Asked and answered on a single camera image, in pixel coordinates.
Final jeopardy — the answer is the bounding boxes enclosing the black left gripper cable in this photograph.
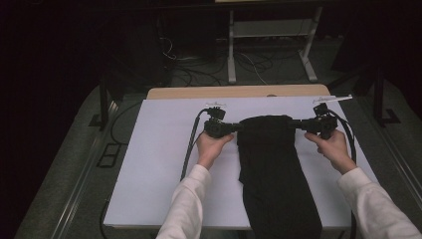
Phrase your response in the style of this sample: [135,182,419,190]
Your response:
[179,108,214,182]

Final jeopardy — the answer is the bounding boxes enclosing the white metal stand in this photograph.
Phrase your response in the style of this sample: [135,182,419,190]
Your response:
[226,5,323,85]

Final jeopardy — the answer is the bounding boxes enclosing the person's left hand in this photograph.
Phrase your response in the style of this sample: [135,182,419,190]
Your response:
[196,130,235,171]

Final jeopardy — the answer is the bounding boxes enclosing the white floor cable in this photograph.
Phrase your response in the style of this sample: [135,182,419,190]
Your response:
[237,51,269,86]

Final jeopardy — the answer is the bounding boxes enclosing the wooden table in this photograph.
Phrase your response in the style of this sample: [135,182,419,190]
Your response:
[146,84,331,101]

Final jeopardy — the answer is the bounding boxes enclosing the person's right hand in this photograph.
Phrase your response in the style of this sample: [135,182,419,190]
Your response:
[304,129,358,176]

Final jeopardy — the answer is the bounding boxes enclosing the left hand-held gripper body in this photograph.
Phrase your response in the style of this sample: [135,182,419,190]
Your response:
[203,106,234,139]

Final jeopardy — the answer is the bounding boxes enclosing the black pants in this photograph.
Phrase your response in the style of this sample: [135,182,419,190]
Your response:
[235,114,323,239]

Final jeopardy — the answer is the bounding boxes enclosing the black floor cable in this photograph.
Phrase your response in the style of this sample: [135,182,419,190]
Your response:
[109,100,144,146]

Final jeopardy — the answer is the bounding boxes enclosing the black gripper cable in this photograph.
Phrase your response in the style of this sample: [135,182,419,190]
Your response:
[179,108,214,182]
[327,109,358,239]

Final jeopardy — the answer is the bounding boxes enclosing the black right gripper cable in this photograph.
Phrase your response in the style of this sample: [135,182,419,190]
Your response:
[327,109,358,239]

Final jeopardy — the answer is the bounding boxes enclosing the floor socket panel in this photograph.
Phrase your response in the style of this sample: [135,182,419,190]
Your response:
[97,142,123,169]

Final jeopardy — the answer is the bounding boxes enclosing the black metal stand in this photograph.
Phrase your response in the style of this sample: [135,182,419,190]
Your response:
[351,64,402,128]
[88,74,124,131]

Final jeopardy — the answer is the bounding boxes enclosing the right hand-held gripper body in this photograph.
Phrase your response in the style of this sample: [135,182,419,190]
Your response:
[300,102,339,140]

